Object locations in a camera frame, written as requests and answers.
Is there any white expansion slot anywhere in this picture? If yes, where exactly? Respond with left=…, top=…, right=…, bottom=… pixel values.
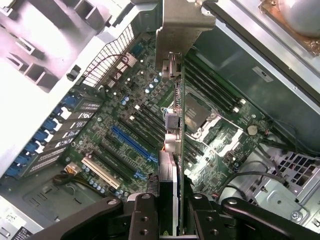
left=81, top=156, right=121, bottom=190

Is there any metal drive cage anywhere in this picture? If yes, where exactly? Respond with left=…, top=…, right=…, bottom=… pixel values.
left=224, top=149, right=320, bottom=226

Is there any blue expansion slot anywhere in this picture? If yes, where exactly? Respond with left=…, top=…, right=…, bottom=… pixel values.
left=110, top=124, right=157, bottom=162

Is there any metal socket cover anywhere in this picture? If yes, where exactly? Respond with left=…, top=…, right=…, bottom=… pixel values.
left=192, top=116, right=247, bottom=157

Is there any green motherboard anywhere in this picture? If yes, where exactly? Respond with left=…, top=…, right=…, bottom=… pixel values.
left=59, top=32, right=273, bottom=198

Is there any CPU socket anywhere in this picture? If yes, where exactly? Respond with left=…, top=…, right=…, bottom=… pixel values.
left=184, top=93, right=222, bottom=135

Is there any grey power supply unit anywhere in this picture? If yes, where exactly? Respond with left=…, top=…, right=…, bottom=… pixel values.
left=0, top=193, right=62, bottom=240

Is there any small silver heatsink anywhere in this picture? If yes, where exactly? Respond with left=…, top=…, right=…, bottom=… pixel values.
left=116, top=52, right=137, bottom=73

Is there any open black PC case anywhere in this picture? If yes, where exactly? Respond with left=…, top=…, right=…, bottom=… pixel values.
left=0, top=0, right=320, bottom=240

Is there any white power connector with wires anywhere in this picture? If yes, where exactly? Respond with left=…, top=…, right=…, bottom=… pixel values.
left=52, top=162, right=101, bottom=193

